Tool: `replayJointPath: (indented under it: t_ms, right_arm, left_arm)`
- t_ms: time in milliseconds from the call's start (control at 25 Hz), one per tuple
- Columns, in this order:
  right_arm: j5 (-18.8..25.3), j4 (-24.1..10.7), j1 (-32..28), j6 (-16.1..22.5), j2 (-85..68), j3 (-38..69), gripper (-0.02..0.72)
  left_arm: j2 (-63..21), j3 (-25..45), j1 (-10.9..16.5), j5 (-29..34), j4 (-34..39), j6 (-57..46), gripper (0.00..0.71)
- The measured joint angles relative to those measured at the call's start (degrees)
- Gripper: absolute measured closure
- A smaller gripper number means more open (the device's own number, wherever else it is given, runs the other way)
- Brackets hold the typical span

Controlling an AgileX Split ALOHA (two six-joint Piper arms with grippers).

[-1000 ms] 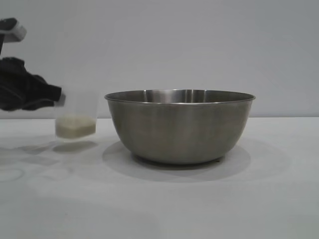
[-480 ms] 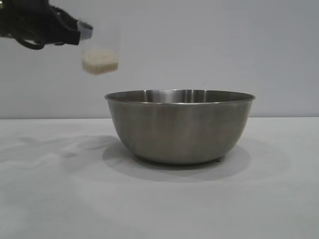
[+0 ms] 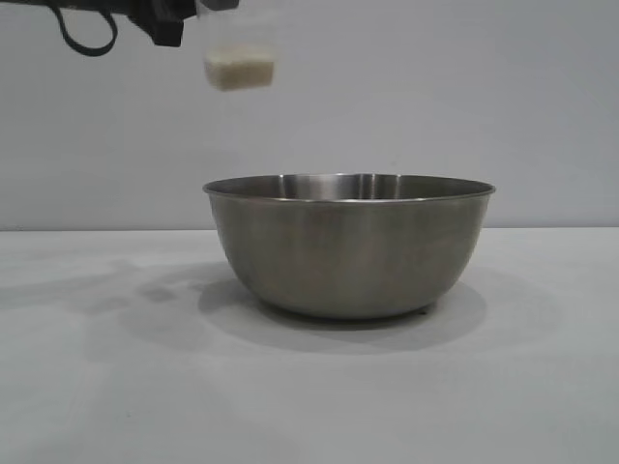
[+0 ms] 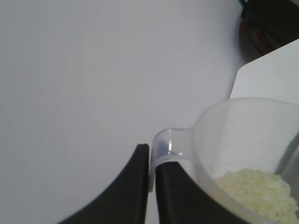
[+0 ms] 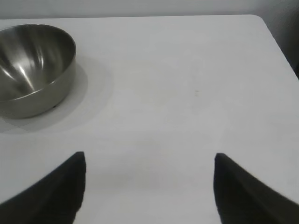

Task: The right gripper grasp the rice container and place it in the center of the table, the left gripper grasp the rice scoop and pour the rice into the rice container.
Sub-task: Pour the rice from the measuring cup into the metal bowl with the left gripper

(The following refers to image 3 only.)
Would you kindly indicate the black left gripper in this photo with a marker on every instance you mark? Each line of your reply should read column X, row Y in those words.
column 162, row 21

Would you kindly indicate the clear plastic measuring cup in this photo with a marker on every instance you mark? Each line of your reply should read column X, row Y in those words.
column 237, row 29

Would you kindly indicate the white uncooked rice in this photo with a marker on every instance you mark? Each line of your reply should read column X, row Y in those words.
column 239, row 67

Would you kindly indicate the stainless steel mixing bowl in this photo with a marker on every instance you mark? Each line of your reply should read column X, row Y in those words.
column 348, row 251

